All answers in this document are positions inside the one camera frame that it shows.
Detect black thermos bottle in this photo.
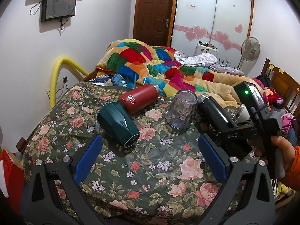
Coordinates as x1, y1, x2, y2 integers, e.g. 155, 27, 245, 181
196, 94, 237, 132

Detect white cylindrical cup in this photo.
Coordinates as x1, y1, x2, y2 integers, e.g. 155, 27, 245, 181
232, 104, 250, 124

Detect dark green faceted cup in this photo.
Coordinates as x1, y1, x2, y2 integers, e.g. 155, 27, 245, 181
97, 102, 140, 148

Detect right hand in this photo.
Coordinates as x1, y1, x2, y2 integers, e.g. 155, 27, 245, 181
248, 136, 296, 172

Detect red plush toy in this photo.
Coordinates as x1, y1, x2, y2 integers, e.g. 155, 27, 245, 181
264, 87, 284, 105

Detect clear glass tumbler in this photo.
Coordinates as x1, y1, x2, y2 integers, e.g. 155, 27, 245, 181
166, 89, 198, 131

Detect wooden bed headboard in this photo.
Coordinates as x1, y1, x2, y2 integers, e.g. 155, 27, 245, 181
261, 59, 300, 116

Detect white grey crumpled clothes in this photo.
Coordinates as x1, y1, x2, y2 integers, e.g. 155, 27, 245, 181
174, 51, 244, 76

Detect green floral tablecloth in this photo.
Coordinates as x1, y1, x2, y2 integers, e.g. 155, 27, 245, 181
24, 82, 221, 224

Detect white standing fan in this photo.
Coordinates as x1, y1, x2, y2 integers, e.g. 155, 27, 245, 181
237, 37, 260, 70

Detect white box appliance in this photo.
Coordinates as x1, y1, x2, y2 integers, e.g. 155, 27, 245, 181
194, 41, 218, 57

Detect red thermos bottle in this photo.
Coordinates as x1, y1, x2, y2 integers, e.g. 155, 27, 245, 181
118, 83, 160, 115

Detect colourful patchwork blanket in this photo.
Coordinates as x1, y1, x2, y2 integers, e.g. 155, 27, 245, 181
96, 39, 255, 107

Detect frosted wardrobe sliding doors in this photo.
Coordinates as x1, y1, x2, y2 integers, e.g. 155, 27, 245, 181
171, 0, 252, 67

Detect yellow foam-padded pipe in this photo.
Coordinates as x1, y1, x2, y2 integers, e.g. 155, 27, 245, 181
49, 56, 89, 109

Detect brown wooden door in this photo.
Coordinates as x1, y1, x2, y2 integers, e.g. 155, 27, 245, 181
133, 0, 176, 46

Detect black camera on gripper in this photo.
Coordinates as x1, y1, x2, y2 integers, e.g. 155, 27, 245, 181
234, 81, 271, 120

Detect small black wall monitor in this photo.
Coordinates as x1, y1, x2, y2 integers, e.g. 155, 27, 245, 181
41, 0, 76, 22

